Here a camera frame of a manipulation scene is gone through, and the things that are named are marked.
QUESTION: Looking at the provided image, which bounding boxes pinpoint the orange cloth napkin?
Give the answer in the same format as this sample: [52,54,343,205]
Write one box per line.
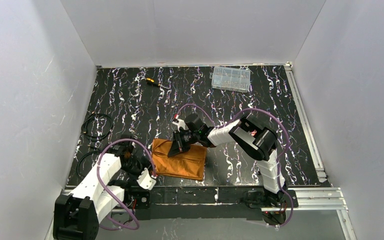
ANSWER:
[151,138,207,181]

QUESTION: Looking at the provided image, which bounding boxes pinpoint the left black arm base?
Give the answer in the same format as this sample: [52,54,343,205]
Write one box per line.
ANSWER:
[112,185,151,210]

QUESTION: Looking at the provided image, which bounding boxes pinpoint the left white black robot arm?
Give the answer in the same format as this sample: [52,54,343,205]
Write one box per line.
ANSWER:
[52,137,157,240]

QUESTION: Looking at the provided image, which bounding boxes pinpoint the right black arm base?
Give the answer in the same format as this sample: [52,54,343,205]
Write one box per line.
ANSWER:
[242,188,299,209]

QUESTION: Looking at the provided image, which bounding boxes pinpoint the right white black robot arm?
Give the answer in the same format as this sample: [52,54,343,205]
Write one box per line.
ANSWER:
[168,113,287,202]

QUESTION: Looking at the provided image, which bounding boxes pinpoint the clear plastic parts box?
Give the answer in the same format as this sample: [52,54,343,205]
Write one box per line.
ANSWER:
[209,66,251,93]

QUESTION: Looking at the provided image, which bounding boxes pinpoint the orange black screwdriver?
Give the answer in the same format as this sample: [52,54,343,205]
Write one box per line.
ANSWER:
[145,78,166,89]

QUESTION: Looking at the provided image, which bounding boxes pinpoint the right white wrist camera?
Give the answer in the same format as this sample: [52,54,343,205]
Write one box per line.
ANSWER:
[171,114,189,132]

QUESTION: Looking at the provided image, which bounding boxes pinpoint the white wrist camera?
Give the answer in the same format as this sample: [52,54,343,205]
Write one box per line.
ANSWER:
[136,168,157,191]
[171,114,189,132]

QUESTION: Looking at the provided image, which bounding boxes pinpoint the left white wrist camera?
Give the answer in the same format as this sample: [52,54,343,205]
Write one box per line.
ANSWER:
[136,168,157,191]

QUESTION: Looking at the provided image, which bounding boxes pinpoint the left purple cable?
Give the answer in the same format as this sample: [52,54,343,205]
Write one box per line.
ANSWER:
[95,138,158,232]

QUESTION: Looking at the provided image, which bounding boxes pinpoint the purple cable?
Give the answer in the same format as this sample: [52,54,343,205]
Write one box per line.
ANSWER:
[95,138,158,232]
[173,103,295,229]

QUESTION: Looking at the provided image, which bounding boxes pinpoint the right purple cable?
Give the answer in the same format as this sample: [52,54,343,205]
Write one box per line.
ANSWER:
[173,103,295,229]

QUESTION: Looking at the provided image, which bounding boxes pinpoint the aluminium frame rail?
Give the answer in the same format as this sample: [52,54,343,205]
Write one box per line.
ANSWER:
[44,187,357,240]

